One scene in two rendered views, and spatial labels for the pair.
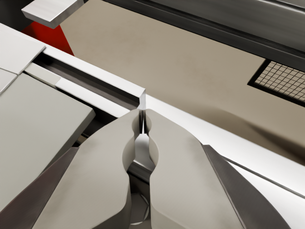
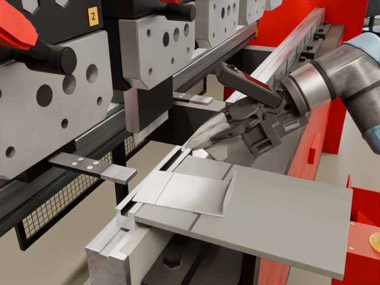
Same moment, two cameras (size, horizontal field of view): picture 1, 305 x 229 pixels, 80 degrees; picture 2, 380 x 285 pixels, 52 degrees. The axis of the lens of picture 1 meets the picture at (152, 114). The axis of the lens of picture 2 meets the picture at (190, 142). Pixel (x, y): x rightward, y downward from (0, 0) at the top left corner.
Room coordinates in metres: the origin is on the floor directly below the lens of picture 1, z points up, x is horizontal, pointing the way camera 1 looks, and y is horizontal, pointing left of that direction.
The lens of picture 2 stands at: (0.09, 0.62, 1.32)
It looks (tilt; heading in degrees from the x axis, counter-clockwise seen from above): 27 degrees down; 267
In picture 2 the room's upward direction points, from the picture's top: straight up
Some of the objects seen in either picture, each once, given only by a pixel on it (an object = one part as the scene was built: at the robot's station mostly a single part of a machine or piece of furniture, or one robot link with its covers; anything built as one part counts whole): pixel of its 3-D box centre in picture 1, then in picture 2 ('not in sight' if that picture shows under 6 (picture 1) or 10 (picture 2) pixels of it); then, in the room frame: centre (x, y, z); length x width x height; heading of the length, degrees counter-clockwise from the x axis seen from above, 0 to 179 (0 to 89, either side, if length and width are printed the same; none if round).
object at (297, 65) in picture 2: not in sight; (297, 72); (-0.38, -0.76, 0.89); 0.30 x 0.05 x 0.03; 63
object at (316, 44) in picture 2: not in sight; (312, 47); (-0.56, -1.12, 0.89); 0.30 x 0.05 x 0.03; 63
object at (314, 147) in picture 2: not in sight; (314, 147); (-0.48, -0.73, 0.58); 0.15 x 0.02 x 0.07; 63
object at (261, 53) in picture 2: not in sight; (216, 57); (-0.15, -1.26, 0.81); 0.64 x 0.08 x 0.14; 153
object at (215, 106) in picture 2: not in sight; (139, 113); (0.19, -0.59, 0.81); 0.64 x 0.08 x 0.14; 153
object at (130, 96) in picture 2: not in sight; (150, 100); (0.12, 0.11, 1.13); 0.10 x 0.02 x 0.10; 63
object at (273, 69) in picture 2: not in sight; (294, 46); (-0.45, -1.02, 0.92); 1.68 x 0.06 x 0.10; 63
